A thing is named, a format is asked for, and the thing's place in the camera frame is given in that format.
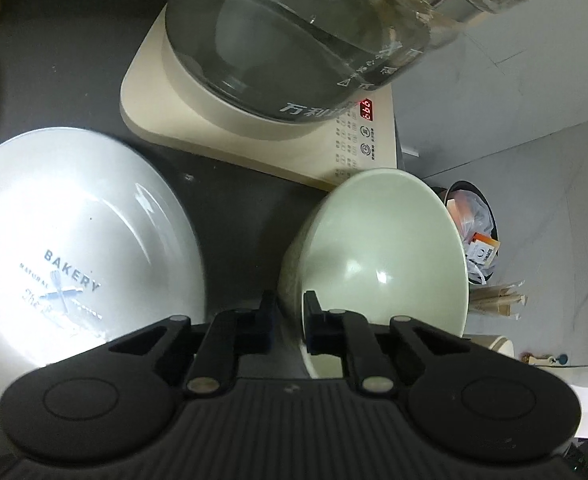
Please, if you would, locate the glass kettle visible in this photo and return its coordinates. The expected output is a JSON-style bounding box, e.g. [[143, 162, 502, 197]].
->
[[165, 0, 529, 123]]

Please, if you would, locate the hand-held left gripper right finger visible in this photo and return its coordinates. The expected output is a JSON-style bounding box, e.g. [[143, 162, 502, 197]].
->
[[301, 290, 468, 395]]

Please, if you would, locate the round trash container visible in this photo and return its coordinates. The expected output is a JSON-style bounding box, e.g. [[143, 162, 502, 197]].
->
[[431, 180, 499, 286]]

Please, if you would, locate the green bowl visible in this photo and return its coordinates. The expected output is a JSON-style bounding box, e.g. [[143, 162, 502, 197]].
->
[[277, 168, 470, 380]]

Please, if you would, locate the white plastic bag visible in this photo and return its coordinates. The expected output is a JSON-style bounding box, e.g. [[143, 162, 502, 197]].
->
[[448, 189, 494, 281]]

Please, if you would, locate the bundle of wooden chopsticks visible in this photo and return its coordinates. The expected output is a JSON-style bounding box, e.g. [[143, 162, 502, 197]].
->
[[468, 282, 528, 318]]

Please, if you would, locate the orange and white packet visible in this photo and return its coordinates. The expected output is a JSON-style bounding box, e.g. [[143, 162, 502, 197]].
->
[[468, 234, 499, 267]]

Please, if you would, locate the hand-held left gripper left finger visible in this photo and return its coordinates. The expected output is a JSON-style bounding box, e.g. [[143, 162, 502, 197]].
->
[[108, 290, 278, 395]]

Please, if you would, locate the beige cylindrical container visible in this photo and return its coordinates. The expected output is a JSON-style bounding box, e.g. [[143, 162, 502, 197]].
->
[[466, 332, 517, 359]]

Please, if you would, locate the beige kettle base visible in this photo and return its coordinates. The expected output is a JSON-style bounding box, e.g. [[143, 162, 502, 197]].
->
[[119, 2, 399, 192]]

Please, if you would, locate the white printed plate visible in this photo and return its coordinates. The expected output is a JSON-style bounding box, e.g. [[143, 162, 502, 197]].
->
[[0, 126, 207, 413]]

